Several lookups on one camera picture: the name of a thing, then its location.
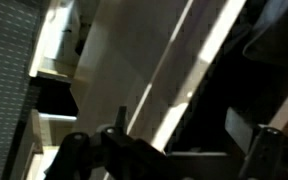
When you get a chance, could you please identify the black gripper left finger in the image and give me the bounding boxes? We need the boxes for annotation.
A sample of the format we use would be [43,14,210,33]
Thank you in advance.
[44,106,127,180]

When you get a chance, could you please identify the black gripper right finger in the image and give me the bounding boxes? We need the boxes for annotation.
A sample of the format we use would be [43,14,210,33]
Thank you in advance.
[225,108,284,180]

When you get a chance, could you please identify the wooden drawer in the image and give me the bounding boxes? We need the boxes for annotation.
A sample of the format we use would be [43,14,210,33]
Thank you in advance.
[71,0,247,150]
[22,109,76,180]

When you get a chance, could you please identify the grey clothes in top drawer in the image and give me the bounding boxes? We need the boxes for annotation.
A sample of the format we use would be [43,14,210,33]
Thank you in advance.
[235,0,288,67]

